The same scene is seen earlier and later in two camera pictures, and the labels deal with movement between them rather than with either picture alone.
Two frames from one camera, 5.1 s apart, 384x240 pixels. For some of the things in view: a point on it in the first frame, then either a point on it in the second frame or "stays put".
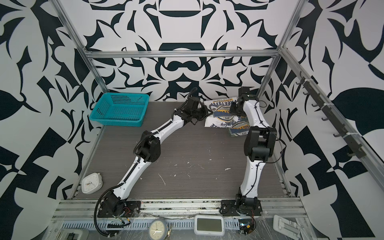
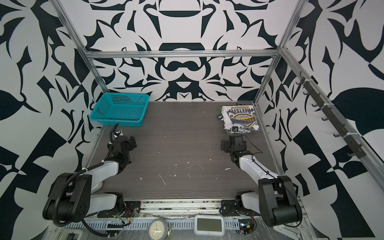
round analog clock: x=157 y=229 stays put
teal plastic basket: x=120 y=109 stays put
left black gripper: x=204 y=109 -> x=132 y=143
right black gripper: x=233 y=109 -> x=226 y=143
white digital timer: x=209 y=225 stays put
